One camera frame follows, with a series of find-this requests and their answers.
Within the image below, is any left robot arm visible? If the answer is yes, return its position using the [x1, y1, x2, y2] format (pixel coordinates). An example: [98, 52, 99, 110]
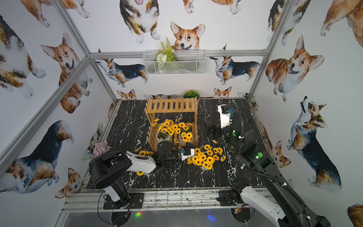
[89, 141, 185, 203]

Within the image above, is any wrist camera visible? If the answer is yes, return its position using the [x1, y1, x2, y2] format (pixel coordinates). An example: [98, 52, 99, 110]
[181, 148, 195, 161]
[217, 104, 233, 129]

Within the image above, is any green fern white flower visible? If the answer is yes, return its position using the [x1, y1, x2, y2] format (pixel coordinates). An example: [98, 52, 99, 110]
[156, 38, 176, 63]

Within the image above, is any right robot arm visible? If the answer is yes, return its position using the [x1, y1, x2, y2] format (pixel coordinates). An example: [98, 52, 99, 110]
[203, 120, 331, 227]

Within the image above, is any wooden two-tier shelf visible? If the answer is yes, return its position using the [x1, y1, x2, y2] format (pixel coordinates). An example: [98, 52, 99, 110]
[145, 98, 198, 151]

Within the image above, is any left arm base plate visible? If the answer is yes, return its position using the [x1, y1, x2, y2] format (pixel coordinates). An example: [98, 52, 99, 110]
[103, 193, 145, 210]

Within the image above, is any aluminium front rail frame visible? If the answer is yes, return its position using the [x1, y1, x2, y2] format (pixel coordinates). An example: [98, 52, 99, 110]
[61, 187, 242, 213]

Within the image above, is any pink flower bunch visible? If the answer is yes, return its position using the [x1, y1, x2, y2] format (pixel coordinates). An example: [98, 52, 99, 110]
[93, 141, 111, 158]

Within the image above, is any sunflower pot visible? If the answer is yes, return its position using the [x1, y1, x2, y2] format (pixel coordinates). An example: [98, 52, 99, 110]
[134, 147, 154, 176]
[152, 119, 174, 144]
[186, 140, 226, 170]
[172, 122, 193, 146]

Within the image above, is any pink pot green plant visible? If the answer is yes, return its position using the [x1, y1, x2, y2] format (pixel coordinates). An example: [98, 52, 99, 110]
[183, 90, 200, 99]

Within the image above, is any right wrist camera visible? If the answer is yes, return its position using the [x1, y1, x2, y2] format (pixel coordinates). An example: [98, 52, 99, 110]
[217, 104, 233, 129]

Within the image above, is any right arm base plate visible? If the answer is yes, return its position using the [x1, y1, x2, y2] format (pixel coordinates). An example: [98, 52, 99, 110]
[216, 190, 244, 206]

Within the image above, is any white wire wall basket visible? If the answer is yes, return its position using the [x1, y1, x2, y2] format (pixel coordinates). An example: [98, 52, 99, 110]
[143, 50, 207, 75]

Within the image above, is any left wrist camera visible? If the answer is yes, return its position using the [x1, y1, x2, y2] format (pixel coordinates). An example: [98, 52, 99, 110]
[181, 148, 195, 161]

